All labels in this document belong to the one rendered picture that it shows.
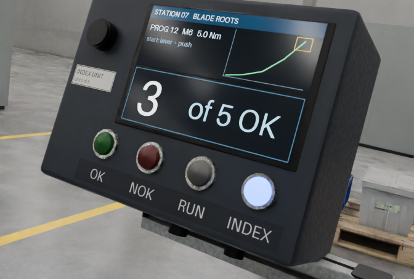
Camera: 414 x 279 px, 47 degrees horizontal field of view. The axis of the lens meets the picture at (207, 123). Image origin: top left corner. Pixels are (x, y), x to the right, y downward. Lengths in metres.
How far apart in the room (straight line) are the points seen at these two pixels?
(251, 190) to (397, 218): 3.20
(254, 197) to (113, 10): 0.23
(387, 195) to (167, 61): 3.13
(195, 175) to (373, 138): 7.61
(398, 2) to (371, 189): 10.02
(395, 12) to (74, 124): 12.82
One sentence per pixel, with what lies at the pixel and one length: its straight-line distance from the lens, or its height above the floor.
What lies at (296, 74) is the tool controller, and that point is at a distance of 0.36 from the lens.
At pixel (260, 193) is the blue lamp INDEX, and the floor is 1.12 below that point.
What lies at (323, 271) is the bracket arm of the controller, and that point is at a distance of 0.41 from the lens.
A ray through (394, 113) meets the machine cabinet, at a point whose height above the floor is 0.62.
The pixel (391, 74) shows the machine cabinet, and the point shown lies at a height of 1.20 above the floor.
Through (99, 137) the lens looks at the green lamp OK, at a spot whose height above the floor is 1.12.
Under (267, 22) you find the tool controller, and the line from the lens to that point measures 0.38.
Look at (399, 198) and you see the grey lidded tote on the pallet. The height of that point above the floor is 0.41.
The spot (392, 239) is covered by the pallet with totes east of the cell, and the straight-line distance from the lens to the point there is 3.46.
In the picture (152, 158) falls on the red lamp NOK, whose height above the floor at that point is 1.12.
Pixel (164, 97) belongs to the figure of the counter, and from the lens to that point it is 0.40.
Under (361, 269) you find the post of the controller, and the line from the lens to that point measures 0.42.
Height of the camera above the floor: 1.21
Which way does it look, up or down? 9 degrees down
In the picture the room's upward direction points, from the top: 9 degrees clockwise
